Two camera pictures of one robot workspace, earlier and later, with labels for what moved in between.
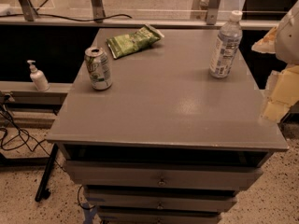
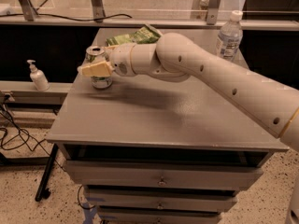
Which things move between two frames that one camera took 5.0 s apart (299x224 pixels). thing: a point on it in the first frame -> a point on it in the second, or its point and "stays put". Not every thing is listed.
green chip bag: [125, 44] stays put
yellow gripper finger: [266, 44] -> [111, 47]
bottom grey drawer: [157, 216] stays put
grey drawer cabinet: [151, 137] stays put
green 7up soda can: [99, 68] stays put
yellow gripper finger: [283, 93] -> [96, 70]
